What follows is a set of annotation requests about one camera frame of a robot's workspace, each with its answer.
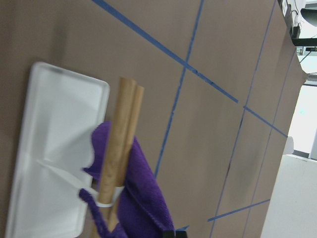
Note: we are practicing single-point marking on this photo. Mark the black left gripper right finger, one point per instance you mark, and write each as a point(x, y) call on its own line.
point(181, 234)

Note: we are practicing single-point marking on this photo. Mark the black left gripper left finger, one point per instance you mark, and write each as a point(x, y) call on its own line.
point(168, 234)

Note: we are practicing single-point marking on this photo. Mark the purple towel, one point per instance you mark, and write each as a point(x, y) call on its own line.
point(142, 210)

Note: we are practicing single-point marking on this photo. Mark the wooden bar towel rack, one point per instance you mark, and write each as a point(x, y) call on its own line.
point(62, 109)

